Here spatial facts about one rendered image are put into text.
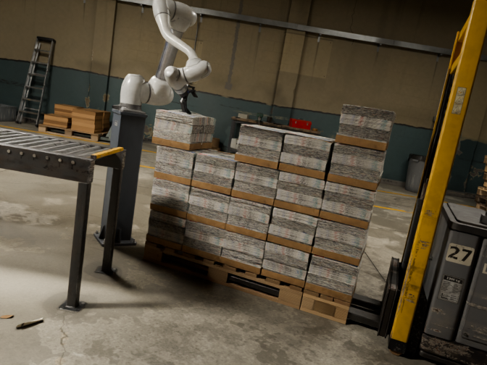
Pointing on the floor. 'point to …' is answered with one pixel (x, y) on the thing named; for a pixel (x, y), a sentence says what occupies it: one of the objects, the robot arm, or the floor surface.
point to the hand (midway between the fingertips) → (192, 104)
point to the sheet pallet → (77, 122)
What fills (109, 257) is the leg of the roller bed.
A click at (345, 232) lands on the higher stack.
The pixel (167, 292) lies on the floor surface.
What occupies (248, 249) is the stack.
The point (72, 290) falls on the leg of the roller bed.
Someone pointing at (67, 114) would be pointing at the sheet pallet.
